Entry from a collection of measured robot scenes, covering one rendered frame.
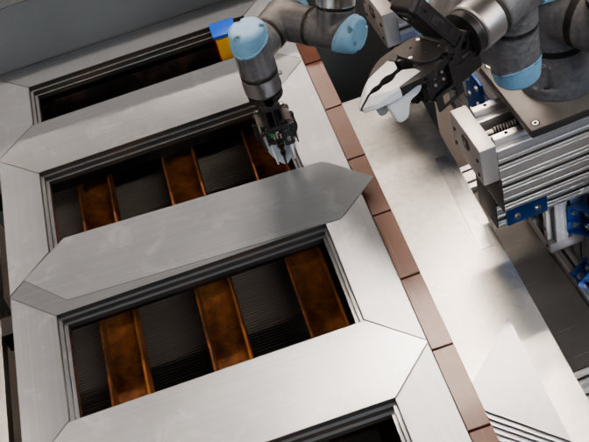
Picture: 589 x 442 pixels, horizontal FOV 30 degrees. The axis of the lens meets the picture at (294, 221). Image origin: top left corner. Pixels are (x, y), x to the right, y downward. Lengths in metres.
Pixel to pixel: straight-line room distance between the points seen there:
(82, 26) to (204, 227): 0.82
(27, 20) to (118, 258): 0.82
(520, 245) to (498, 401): 0.97
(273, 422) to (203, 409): 0.13
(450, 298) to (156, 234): 0.61
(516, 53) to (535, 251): 1.31
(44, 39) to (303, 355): 1.25
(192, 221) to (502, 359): 0.69
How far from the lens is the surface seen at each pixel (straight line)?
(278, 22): 2.14
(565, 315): 2.78
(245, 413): 1.93
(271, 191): 2.27
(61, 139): 2.61
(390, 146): 2.55
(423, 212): 2.39
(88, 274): 2.26
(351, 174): 2.26
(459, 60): 1.57
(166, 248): 2.24
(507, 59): 1.67
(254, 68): 2.11
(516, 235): 2.95
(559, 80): 2.04
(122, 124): 2.57
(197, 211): 2.29
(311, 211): 2.20
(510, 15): 1.59
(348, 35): 2.07
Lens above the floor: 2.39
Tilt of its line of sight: 45 degrees down
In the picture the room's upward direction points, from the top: 17 degrees counter-clockwise
